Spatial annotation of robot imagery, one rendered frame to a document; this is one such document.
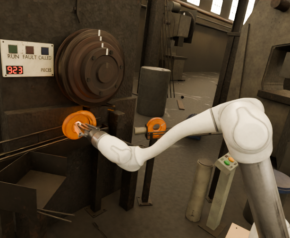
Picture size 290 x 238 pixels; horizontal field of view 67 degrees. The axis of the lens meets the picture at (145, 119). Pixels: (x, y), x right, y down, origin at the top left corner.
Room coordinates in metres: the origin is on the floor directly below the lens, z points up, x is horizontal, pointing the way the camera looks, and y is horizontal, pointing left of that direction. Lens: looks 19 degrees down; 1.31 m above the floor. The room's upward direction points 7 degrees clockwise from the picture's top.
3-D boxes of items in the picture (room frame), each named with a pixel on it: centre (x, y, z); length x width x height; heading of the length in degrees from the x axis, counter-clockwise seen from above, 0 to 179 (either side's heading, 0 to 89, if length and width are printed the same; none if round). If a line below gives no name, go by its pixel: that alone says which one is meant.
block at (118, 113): (1.58, 0.21, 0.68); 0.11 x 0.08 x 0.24; 49
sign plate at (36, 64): (1.20, 0.66, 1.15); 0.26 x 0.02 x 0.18; 139
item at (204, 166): (1.50, -0.50, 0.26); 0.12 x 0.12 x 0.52
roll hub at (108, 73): (1.33, 0.28, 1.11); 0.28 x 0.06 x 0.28; 139
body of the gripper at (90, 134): (1.04, 0.26, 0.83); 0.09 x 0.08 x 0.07; 50
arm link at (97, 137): (0.99, 0.20, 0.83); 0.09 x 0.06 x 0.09; 140
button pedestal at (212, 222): (1.43, -0.65, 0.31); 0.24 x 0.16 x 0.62; 139
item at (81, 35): (1.39, 0.35, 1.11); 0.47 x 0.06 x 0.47; 139
